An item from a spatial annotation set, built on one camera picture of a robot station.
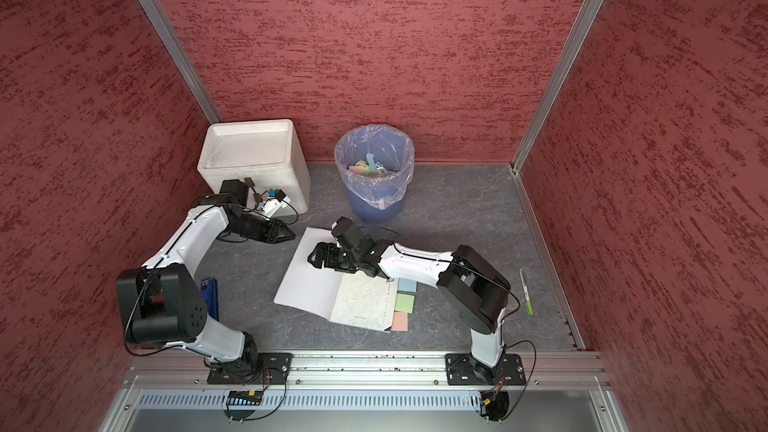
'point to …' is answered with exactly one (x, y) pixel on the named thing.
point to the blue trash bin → (361, 212)
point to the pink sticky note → (400, 322)
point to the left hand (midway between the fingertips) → (288, 241)
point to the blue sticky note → (407, 285)
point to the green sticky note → (404, 303)
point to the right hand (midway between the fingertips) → (320, 266)
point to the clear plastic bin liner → (391, 147)
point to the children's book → (351, 298)
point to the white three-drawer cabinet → (266, 154)
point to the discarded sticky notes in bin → (369, 168)
